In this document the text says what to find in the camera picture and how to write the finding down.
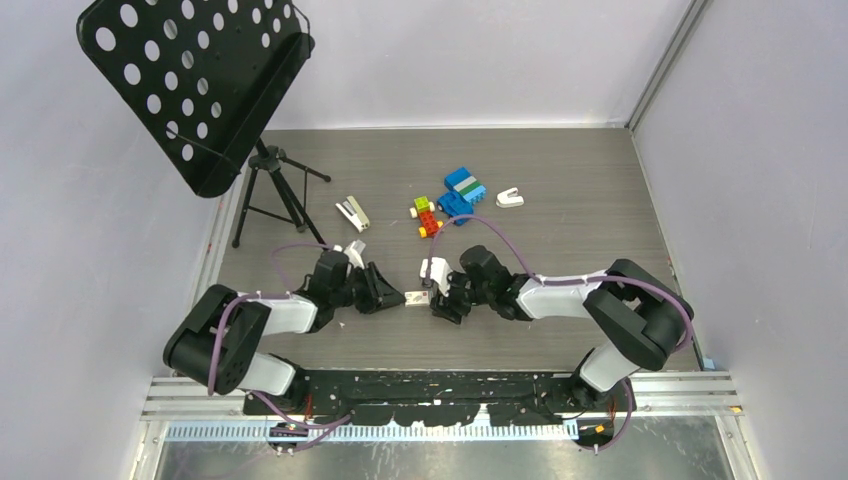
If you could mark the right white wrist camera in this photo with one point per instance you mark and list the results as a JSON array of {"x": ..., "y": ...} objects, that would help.
[{"x": 436, "y": 271}]

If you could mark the white staple remover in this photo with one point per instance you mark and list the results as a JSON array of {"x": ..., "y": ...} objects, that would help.
[{"x": 509, "y": 198}]

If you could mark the black perforated music stand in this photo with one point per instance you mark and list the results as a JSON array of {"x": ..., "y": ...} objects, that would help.
[{"x": 204, "y": 78}]

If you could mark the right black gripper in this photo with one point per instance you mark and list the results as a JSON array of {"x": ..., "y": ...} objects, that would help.
[{"x": 443, "y": 308}]

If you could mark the white staple box sleeve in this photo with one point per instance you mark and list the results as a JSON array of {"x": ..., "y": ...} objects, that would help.
[{"x": 417, "y": 298}]

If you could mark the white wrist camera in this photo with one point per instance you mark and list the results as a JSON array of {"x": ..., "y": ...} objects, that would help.
[
  {"x": 353, "y": 252},
  {"x": 436, "y": 271}
]

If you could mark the blue toy brick truck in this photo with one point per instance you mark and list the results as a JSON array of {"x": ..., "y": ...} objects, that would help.
[{"x": 463, "y": 192}]

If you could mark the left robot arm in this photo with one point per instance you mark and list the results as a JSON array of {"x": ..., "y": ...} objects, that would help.
[{"x": 217, "y": 342}]

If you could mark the white and green stapler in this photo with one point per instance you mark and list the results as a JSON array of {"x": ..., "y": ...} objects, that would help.
[{"x": 353, "y": 212}]

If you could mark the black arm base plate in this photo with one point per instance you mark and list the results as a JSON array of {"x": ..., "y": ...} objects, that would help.
[{"x": 436, "y": 398}]

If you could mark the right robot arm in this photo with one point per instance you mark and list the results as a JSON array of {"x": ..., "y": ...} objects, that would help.
[{"x": 643, "y": 320}]

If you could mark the red yellow toy brick car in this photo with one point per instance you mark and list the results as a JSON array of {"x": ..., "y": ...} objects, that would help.
[{"x": 423, "y": 209}]

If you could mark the slotted cable duct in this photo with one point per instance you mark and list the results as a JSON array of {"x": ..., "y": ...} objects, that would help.
[{"x": 271, "y": 431}]

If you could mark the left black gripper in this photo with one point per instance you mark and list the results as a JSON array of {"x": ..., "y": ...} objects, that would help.
[{"x": 387, "y": 295}]

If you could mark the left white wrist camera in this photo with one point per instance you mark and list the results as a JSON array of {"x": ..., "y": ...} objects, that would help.
[{"x": 353, "y": 252}]

